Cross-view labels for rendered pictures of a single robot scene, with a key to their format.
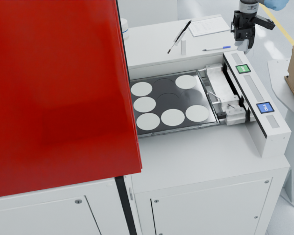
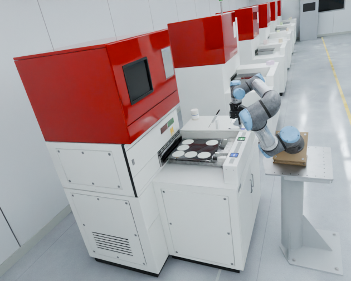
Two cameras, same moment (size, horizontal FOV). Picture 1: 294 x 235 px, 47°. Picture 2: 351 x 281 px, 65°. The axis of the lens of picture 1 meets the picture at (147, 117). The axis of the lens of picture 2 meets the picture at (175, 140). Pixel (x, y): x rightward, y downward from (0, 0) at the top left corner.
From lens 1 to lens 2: 1.21 m
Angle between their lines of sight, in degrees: 33
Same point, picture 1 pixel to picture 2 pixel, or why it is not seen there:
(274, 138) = (227, 168)
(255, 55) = not seen: hidden behind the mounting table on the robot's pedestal
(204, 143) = (201, 171)
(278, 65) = not seen: hidden behind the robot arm
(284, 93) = (268, 160)
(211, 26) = not seen: hidden behind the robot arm
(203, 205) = (190, 206)
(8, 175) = (86, 131)
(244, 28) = (234, 111)
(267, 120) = (229, 159)
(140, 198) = (155, 187)
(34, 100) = (93, 98)
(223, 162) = (203, 180)
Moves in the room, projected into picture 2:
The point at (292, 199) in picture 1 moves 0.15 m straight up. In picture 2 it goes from (290, 258) to (291, 244)
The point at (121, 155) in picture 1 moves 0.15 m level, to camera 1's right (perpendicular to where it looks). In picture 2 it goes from (121, 131) to (141, 132)
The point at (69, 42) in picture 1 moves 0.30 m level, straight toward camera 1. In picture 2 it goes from (101, 78) to (71, 93)
